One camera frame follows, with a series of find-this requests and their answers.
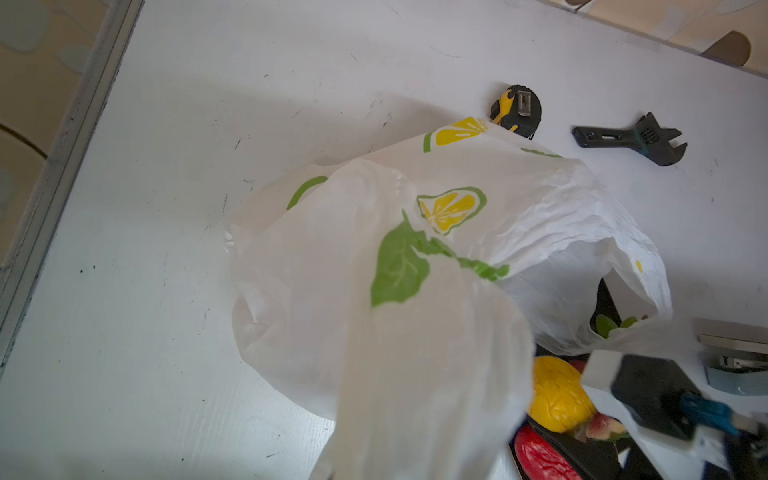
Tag black yellow tape measure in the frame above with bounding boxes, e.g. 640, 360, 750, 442
490, 85, 542, 140

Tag grey utility knife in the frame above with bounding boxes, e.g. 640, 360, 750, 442
692, 318, 767, 397

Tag black adjustable wrench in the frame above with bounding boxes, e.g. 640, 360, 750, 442
571, 112, 688, 167

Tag yellow fake pear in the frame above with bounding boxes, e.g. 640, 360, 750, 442
527, 356, 597, 433

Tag white plastic bag lemon print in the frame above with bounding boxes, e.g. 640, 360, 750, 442
227, 117, 672, 479

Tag black square plate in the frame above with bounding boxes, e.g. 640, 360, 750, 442
509, 278, 661, 480

